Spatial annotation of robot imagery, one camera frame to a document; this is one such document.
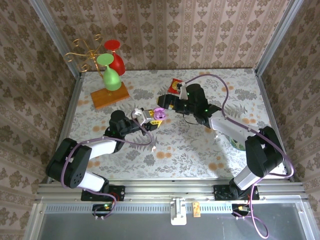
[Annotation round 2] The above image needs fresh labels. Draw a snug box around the purple earbud case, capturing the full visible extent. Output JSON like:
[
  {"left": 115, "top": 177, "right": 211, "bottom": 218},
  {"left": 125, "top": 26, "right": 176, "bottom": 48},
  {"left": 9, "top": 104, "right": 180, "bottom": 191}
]
[{"left": 152, "top": 107, "right": 168, "bottom": 121}]

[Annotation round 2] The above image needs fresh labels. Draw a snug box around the wooden rack base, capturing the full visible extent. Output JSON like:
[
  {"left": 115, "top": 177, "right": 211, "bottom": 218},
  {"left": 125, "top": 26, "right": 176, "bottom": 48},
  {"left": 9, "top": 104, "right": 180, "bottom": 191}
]
[{"left": 90, "top": 82, "right": 131, "bottom": 110}]

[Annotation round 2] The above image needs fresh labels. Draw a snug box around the red snack packet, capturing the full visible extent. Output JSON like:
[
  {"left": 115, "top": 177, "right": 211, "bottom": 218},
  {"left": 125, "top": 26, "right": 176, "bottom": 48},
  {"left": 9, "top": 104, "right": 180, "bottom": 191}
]
[{"left": 166, "top": 77, "right": 186, "bottom": 95}]

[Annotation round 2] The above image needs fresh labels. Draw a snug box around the green plastic wine glass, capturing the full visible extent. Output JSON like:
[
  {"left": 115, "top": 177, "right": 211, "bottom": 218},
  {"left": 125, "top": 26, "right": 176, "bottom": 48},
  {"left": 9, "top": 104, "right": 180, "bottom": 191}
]
[{"left": 96, "top": 53, "right": 123, "bottom": 91}]

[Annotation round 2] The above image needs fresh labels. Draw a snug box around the red plastic wine glass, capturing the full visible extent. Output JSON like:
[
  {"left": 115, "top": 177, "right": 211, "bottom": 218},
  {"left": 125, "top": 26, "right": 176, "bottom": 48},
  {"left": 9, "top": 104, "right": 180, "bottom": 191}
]
[{"left": 103, "top": 39, "right": 126, "bottom": 77}]

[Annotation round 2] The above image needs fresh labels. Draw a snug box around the perforated grey metal strip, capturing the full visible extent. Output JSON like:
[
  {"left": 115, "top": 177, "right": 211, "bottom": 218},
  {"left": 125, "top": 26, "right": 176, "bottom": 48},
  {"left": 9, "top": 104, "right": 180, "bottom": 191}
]
[{"left": 44, "top": 203, "right": 235, "bottom": 214}]

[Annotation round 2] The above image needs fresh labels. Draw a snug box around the grey metal sheet panel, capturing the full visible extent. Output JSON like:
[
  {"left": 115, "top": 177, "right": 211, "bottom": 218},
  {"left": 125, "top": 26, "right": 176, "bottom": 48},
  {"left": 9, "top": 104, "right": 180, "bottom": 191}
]
[{"left": 24, "top": 202, "right": 320, "bottom": 240}]

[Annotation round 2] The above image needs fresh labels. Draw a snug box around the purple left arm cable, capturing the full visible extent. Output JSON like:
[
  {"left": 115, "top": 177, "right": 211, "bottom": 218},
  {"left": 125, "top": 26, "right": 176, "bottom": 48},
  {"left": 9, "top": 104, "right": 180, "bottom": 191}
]
[{"left": 60, "top": 112, "right": 154, "bottom": 221}]

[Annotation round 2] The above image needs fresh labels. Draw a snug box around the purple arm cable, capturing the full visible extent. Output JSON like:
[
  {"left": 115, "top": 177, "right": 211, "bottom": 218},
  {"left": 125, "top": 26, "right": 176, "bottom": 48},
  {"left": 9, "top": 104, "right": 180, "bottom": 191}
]
[
  {"left": 60, "top": 112, "right": 154, "bottom": 221},
  {"left": 183, "top": 72, "right": 295, "bottom": 240}
]

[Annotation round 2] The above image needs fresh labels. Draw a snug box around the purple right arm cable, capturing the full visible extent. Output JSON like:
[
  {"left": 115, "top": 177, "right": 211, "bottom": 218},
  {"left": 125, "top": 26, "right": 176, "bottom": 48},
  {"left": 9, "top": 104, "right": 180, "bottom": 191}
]
[{"left": 183, "top": 72, "right": 295, "bottom": 240}]

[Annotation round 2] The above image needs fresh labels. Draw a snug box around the aluminium table side rail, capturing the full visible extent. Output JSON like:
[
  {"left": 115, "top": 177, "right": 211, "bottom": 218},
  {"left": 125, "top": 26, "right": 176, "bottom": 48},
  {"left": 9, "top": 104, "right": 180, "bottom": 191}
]
[
  {"left": 253, "top": 68, "right": 305, "bottom": 186},
  {"left": 46, "top": 72, "right": 85, "bottom": 185}
]

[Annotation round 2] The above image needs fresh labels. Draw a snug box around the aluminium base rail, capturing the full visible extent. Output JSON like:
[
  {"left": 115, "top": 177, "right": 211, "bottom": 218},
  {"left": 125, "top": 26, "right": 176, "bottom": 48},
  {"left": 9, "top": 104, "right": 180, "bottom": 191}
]
[{"left": 34, "top": 177, "right": 310, "bottom": 204}]

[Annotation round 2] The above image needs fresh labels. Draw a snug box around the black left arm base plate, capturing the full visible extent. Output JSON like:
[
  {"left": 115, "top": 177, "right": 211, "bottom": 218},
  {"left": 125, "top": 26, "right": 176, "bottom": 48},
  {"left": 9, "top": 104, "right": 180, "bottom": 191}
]
[{"left": 80, "top": 185, "right": 126, "bottom": 202}]

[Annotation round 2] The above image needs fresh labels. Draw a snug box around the gold wire glass rack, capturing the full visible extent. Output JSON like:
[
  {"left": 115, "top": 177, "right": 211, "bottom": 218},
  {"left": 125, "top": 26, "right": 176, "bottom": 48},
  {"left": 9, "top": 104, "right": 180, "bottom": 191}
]
[{"left": 63, "top": 34, "right": 112, "bottom": 96}]

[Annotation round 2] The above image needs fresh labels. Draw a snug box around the white plastic bracket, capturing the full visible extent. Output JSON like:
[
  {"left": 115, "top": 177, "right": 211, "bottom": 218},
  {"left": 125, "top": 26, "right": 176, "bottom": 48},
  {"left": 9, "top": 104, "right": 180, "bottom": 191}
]
[{"left": 170, "top": 197, "right": 188, "bottom": 226}]

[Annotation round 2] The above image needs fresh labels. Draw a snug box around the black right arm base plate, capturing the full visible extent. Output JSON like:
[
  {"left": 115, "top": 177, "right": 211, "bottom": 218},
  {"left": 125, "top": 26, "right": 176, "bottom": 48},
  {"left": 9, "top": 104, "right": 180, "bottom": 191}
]
[{"left": 213, "top": 184, "right": 260, "bottom": 201}]

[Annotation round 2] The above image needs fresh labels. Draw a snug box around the aluminium frame post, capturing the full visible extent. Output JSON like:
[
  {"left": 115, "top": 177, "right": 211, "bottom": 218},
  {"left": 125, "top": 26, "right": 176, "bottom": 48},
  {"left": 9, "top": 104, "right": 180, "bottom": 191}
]
[
  {"left": 253, "top": 0, "right": 305, "bottom": 75},
  {"left": 27, "top": 0, "right": 85, "bottom": 76}
]

